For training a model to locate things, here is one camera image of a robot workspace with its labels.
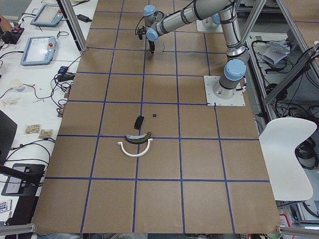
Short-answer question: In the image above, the blue teach pendant near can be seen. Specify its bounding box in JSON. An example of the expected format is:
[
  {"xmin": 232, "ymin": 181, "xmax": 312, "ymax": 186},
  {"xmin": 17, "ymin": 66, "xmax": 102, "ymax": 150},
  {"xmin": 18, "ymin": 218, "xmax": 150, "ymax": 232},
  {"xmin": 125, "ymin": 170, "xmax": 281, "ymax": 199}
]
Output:
[{"xmin": 20, "ymin": 36, "xmax": 56, "ymax": 66}]

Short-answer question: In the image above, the black brake pad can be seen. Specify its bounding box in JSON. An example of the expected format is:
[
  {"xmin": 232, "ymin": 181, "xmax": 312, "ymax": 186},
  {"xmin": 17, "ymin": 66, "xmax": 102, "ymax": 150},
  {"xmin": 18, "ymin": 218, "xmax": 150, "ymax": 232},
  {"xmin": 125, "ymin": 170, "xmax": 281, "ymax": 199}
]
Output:
[{"xmin": 134, "ymin": 116, "xmax": 144, "ymax": 130}]

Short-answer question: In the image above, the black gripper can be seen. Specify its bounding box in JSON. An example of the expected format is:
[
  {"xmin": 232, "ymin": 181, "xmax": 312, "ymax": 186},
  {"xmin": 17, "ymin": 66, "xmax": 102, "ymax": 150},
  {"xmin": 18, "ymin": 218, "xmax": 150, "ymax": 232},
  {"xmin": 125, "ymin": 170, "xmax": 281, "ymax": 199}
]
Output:
[{"xmin": 149, "ymin": 40, "xmax": 155, "ymax": 55}]

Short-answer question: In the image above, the aluminium frame post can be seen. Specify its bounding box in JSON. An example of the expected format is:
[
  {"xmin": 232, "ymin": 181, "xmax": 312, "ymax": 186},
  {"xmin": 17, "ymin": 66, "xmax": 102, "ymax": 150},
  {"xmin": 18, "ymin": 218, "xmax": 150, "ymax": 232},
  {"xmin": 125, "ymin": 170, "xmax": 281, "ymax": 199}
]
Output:
[{"xmin": 57, "ymin": 0, "xmax": 87, "ymax": 52}]

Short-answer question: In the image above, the black power adapter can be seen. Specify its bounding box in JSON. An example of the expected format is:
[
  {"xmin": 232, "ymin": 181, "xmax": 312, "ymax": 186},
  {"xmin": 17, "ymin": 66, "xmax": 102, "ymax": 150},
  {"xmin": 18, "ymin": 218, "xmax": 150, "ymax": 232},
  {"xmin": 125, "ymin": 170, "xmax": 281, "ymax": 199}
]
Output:
[{"xmin": 77, "ymin": 14, "xmax": 92, "ymax": 22}]

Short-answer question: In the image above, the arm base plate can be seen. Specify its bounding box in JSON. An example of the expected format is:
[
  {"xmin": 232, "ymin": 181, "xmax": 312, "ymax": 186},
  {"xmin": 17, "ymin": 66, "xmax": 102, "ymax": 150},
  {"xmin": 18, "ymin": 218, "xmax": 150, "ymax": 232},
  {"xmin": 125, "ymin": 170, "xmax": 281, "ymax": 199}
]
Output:
[
  {"xmin": 204, "ymin": 76, "xmax": 246, "ymax": 107},
  {"xmin": 196, "ymin": 20, "xmax": 223, "ymax": 34}
]

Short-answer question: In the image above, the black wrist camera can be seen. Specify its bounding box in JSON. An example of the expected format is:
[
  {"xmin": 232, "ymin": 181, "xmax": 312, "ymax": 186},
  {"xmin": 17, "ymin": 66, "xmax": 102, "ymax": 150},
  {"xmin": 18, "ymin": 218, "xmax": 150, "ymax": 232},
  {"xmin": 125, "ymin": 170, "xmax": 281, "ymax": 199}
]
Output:
[{"xmin": 136, "ymin": 27, "xmax": 147, "ymax": 40}]

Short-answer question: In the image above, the white chair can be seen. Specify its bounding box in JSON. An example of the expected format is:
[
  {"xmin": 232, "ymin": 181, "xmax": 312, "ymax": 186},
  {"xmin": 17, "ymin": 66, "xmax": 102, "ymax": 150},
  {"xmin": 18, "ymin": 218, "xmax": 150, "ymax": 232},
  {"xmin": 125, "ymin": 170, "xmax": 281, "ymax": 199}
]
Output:
[{"xmin": 259, "ymin": 118, "xmax": 317, "ymax": 201}]

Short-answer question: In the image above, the white curved plastic bracket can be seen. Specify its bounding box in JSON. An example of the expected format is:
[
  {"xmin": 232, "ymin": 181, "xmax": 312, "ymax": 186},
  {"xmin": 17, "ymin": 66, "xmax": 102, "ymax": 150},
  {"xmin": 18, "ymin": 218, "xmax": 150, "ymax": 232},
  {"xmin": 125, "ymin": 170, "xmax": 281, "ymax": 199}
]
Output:
[{"xmin": 117, "ymin": 138, "xmax": 153, "ymax": 158}]

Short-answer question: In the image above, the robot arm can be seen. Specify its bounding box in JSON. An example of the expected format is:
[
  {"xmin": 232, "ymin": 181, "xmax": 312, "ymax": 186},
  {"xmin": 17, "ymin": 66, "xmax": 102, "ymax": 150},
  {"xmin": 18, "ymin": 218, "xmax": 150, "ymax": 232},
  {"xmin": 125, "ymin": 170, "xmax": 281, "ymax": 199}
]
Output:
[{"xmin": 135, "ymin": 0, "xmax": 249, "ymax": 96}]

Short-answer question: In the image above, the blue teach pendant far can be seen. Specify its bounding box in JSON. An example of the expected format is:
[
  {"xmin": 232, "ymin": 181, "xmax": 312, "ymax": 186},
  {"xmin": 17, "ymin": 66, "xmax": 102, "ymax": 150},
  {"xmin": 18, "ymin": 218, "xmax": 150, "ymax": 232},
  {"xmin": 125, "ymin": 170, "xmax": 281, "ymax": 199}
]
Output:
[{"xmin": 30, "ymin": 5, "xmax": 63, "ymax": 27}]

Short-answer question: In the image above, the olive brake shoe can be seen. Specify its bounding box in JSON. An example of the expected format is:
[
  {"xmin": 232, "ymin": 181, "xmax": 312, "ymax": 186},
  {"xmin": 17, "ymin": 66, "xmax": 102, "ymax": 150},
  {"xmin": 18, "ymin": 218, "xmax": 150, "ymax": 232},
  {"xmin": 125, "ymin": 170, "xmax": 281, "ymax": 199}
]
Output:
[{"xmin": 125, "ymin": 131, "xmax": 152, "ymax": 144}]

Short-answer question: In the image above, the blue teach pendant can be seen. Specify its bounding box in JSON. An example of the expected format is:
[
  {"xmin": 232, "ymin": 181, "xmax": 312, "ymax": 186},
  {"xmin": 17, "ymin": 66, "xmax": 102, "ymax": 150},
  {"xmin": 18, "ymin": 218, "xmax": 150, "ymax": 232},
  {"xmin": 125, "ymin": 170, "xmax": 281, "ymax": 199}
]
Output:
[
  {"xmin": 20, "ymin": 36, "xmax": 56, "ymax": 66},
  {"xmin": 30, "ymin": 5, "xmax": 63, "ymax": 27}
]

